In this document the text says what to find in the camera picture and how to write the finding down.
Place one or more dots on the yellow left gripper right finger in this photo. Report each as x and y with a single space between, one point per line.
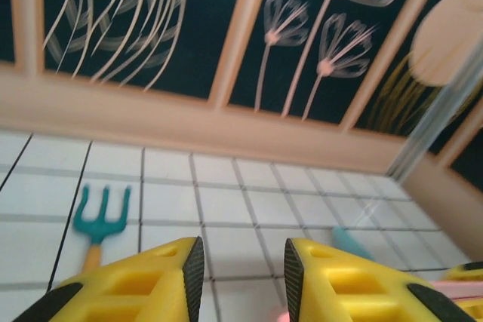
351 288

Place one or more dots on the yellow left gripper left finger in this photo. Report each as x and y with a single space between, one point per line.
124 288

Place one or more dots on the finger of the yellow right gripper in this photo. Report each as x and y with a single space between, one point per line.
468 271
476 312

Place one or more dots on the pink paper box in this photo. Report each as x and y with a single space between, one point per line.
460 290

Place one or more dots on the light blue plastic trowel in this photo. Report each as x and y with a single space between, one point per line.
351 243

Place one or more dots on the aluminium frame post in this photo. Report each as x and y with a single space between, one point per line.
441 118

